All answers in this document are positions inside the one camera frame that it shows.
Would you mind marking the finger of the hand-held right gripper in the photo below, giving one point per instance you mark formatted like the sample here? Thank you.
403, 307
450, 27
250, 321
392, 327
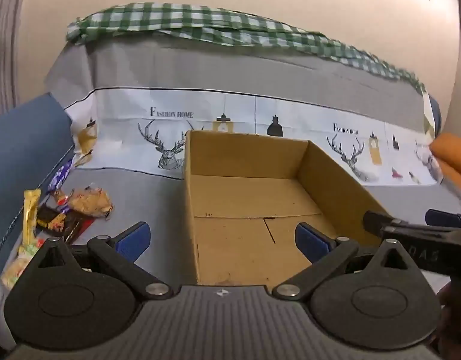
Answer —
446, 217
378, 222

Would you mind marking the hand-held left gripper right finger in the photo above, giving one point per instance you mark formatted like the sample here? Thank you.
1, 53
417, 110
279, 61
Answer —
312, 242

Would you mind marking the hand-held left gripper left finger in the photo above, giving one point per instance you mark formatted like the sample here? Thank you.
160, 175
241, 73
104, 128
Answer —
134, 240

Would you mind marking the clear packet of golden snacks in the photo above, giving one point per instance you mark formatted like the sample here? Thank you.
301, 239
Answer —
89, 202

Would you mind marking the brown cardboard box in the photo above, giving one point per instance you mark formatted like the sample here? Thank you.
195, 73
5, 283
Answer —
249, 202

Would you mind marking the black snack packet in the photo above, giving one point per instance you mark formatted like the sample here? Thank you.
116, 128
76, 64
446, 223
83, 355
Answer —
56, 220

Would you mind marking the purple snack packet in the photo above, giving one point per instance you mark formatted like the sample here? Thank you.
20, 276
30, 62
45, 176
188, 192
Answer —
59, 177

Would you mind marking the yellow snack bar packet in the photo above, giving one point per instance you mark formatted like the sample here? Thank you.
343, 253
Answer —
29, 213

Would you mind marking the person's right hand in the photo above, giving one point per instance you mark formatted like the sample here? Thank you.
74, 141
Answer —
454, 307

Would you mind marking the orange cushion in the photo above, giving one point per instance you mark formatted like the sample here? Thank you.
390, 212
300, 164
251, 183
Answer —
453, 157

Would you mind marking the grey deer print blanket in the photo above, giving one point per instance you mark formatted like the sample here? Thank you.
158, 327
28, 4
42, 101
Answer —
253, 75

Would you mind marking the green checkered cloth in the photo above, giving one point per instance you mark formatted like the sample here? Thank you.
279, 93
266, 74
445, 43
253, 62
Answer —
140, 17

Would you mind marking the grey curtain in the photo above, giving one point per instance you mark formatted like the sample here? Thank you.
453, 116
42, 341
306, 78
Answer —
5, 45

